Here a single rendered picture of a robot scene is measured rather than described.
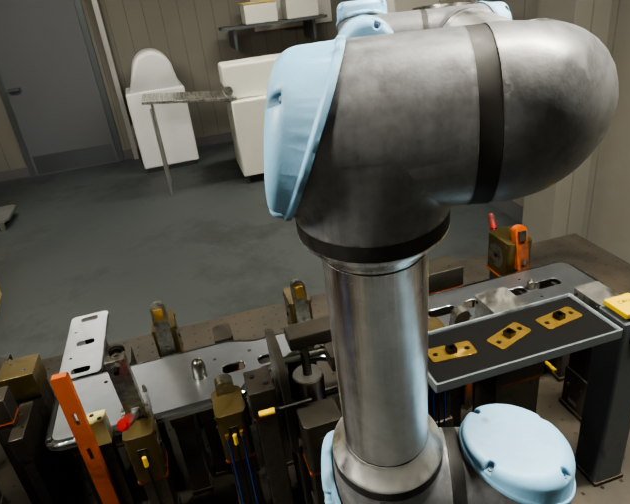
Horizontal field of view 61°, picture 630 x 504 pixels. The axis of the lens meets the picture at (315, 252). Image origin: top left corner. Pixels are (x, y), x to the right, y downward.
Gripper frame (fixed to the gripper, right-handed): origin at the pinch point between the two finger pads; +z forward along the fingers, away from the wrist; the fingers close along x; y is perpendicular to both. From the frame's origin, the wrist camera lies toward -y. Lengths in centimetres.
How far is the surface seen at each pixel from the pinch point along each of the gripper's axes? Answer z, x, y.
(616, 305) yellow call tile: 23, -8, 46
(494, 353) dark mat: 23.5, -12.4, 18.0
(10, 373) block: 32, 31, -77
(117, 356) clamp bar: 18, 5, -47
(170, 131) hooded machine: 76, 547, -59
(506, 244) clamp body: 32, 40, 53
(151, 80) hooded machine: 19, 548, -66
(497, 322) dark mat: 23.2, -4.4, 23.3
